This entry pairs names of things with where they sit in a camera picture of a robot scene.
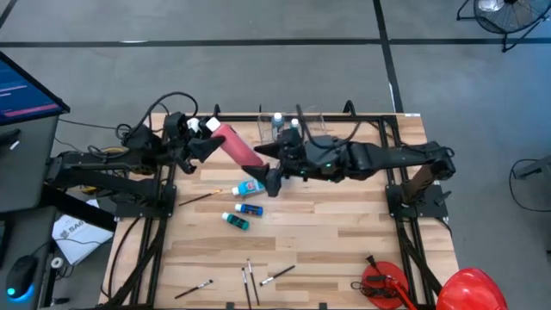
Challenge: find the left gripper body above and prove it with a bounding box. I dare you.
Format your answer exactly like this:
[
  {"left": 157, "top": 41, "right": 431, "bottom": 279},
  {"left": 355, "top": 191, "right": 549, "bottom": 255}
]
[{"left": 164, "top": 111, "right": 203, "bottom": 175}]

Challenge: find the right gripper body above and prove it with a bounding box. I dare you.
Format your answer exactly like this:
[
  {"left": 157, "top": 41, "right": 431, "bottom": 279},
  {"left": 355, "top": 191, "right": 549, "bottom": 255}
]
[{"left": 279, "top": 127, "right": 311, "bottom": 178}]

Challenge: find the light blue black-labelled bottle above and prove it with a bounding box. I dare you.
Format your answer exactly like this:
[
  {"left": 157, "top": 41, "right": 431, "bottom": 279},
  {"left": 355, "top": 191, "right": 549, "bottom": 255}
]
[{"left": 271, "top": 111, "right": 285, "bottom": 141}]

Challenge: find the red paint bottle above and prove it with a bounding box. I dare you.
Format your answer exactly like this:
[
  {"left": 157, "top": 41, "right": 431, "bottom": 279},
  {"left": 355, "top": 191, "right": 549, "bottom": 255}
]
[{"left": 205, "top": 116, "right": 266, "bottom": 169}]

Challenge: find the small green paint bottle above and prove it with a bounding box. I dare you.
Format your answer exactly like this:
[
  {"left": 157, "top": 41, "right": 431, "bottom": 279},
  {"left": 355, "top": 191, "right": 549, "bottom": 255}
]
[{"left": 220, "top": 211, "right": 251, "bottom": 232}]

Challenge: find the large black-handled brush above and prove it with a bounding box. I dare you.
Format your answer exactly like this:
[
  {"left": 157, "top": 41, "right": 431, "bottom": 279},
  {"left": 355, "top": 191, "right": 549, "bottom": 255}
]
[{"left": 258, "top": 264, "right": 297, "bottom": 288}]

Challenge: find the large teal paint bottle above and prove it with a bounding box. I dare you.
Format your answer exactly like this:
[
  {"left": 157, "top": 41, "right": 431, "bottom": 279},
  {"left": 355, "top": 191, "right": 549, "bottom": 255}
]
[{"left": 231, "top": 177, "right": 266, "bottom": 198}]

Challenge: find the small blue paint bottle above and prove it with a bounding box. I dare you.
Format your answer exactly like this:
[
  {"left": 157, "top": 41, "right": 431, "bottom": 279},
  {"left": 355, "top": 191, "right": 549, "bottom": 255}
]
[{"left": 233, "top": 202, "right": 264, "bottom": 218}]

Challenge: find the clear plastic bin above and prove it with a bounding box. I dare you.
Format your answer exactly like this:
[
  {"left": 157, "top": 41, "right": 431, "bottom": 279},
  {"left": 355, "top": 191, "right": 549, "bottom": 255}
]
[{"left": 257, "top": 110, "right": 327, "bottom": 146}]

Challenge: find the black desk leg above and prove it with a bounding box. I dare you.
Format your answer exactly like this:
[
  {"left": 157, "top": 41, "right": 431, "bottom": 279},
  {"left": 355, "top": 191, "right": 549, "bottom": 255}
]
[{"left": 40, "top": 184, "right": 117, "bottom": 232}]

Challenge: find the white paper sheet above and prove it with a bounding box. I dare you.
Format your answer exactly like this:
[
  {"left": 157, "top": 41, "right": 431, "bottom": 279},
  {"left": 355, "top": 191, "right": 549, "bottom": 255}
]
[{"left": 51, "top": 213, "right": 115, "bottom": 266}]

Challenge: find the grey desk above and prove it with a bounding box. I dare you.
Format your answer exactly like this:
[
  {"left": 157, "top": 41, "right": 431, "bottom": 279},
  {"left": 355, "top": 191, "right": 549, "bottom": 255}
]
[{"left": 0, "top": 115, "right": 59, "bottom": 310}]

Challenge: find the computer monitor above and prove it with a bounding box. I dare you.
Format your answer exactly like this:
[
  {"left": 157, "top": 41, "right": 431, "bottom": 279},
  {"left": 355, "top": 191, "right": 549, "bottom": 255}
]
[{"left": 0, "top": 50, "right": 71, "bottom": 127}]

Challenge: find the black computer mouse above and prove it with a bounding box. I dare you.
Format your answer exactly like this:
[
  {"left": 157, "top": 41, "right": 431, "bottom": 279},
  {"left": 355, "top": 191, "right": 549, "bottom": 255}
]
[{"left": 5, "top": 254, "right": 39, "bottom": 300}]

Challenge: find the grey stand foot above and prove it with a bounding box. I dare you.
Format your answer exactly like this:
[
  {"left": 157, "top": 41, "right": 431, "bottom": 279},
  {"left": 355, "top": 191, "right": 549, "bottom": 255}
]
[{"left": 514, "top": 155, "right": 551, "bottom": 180}]

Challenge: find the black floor fan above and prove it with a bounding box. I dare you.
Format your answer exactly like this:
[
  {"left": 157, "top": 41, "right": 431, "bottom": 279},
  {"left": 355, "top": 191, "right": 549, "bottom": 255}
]
[{"left": 455, "top": 0, "right": 551, "bottom": 53}]

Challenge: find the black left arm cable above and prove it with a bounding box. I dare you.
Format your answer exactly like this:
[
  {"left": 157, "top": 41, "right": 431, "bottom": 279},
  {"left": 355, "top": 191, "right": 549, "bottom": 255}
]
[{"left": 115, "top": 90, "right": 200, "bottom": 146}]

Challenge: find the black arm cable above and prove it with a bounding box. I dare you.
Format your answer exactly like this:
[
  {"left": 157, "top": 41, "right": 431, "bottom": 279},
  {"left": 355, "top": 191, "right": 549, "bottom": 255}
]
[
  {"left": 294, "top": 102, "right": 362, "bottom": 150},
  {"left": 115, "top": 90, "right": 200, "bottom": 146}
]

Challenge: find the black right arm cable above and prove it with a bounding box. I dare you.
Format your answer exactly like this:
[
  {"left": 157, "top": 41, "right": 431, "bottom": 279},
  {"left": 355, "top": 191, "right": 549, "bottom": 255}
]
[{"left": 294, "top": 102, "right": 362, "bottom": 150}]

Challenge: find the brown-handled paintbrush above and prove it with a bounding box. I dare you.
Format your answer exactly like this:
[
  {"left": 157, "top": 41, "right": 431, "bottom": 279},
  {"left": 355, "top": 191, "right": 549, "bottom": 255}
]
[{"left": 177, "top": 189, "right": 224, "bottom": 208}]

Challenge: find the yellow cable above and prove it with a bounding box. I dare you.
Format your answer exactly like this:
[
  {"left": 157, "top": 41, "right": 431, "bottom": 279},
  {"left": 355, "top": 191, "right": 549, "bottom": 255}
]
[{"left": 75, "top": 146, "right": 130, "bottom": 193}]

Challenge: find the thin black floor cable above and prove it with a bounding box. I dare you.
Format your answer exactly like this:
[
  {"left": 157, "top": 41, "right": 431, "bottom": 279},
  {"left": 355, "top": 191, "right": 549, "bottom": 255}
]
[{"left": 58, "top": 118, "right": 126, "bottom": 133}]

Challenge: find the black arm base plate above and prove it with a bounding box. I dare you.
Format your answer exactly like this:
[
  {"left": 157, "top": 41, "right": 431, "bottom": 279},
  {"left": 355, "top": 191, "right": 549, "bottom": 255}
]
[
  {"left": 114, "top": 183, "right": 177, "bottom": 220},
  {"left": 385, "top": 183, "right": 449, "bottom": 220}
]

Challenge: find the thin black-handled brush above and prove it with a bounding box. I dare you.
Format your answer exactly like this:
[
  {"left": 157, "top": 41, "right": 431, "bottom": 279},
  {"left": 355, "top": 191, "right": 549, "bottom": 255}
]
[{"left": 246, "top": 257, "right": 261, "bottom": 307}]

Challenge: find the fluffy black-handled brush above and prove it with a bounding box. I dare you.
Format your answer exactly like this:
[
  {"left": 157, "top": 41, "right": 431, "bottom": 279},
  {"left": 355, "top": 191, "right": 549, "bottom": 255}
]
[{"left": 240, "top": 266, "right": 252, "bottom": 310}]

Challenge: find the black lamp power cable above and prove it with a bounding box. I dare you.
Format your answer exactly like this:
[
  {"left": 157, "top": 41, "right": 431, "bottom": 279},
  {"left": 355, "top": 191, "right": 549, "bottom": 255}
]
[{"left": 350, "top": 253, "right": 391, "bottom": 301}]

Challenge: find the black-handled paintbrush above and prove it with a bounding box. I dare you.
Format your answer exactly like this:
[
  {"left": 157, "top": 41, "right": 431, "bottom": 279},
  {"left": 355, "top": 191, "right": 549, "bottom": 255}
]
[{"left": 174, "top": 279, "right": 214, "bottom": 301}]

